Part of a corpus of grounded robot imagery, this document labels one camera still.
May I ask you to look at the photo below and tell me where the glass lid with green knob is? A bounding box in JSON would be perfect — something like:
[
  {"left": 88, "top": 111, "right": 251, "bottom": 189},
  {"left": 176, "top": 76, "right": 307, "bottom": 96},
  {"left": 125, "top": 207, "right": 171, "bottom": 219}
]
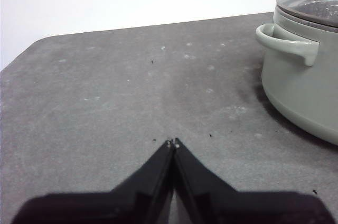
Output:
[{"left": 276, "top": 0, "right": 338, "bottom": 28}]

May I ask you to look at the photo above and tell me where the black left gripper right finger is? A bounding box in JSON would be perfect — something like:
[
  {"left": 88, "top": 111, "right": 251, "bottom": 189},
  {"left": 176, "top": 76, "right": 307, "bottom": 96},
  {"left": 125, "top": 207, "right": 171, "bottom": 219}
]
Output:
[{"left": 173, "top": 137, "right": 338, "bottom": 224}]

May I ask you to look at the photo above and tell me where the pale green electric steamer pot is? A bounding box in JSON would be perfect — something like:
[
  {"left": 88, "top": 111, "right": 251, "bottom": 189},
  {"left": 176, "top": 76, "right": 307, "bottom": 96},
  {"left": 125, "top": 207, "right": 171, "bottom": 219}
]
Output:
[{"left": 255, "top": 0, "right": 338, "bottom": 146}]

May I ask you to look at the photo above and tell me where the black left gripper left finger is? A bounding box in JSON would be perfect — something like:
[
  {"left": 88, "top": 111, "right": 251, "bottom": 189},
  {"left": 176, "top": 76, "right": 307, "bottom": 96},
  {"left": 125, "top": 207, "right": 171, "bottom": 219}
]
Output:
[{"left": 12, "top": 139, "right": 175, "bottom": 224}]

